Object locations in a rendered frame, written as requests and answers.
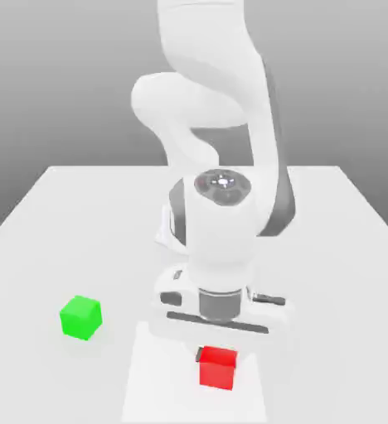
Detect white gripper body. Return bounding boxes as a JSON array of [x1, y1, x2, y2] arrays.
[[149, 301, 292, 348]]

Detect small red cube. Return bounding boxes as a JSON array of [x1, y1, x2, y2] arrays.
[[197, 344, 239, 392]]

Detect small green cube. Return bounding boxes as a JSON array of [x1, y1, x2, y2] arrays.
[[59, 295, 104, 342]]

